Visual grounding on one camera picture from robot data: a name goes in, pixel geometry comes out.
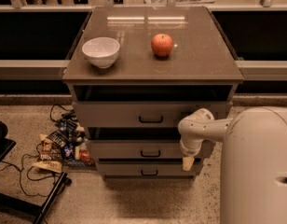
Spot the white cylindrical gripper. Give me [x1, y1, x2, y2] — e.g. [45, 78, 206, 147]
[180, 139, 202, 171]

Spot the grey drawer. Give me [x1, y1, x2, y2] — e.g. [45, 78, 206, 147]
[96, 163, 203, 177]
[73, 102, 232, 128]
[86, 139, 216, 160]

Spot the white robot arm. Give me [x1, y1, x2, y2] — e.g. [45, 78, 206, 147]
[178, 106, 287, 224]

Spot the grey drawer cabinet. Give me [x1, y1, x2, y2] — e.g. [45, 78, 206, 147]
[62, 7, 243, 165]

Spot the grey bottom drawer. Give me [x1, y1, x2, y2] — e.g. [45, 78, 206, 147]
[96, 163, 203, 177]

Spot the grey top drawer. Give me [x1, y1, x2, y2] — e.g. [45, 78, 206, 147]
[73, 102, 232, 128]

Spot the red snack packet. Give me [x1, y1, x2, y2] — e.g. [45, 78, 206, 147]
[80, 150, 94, 164]

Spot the red apple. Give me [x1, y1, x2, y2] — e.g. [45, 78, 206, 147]
[151, 34, 173, 57]

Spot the dark blue snack bag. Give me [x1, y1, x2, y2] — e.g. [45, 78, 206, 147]
[47, 119, 77, 147]

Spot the tan chip bag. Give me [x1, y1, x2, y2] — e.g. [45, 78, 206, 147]
[33, 134, 62, 174]

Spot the white ceramic bowl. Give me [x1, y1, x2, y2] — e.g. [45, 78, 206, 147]
[82, 37, 120, 68]

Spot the black cable on floor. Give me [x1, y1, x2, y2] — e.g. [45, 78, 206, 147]
[0, 104, 73, 199]

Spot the black stand frame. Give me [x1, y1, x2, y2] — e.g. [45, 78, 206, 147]
[0, 120, 72, 224]

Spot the grey horizontal rail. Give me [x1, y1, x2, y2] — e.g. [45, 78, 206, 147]
[0, 60, 70, 80]

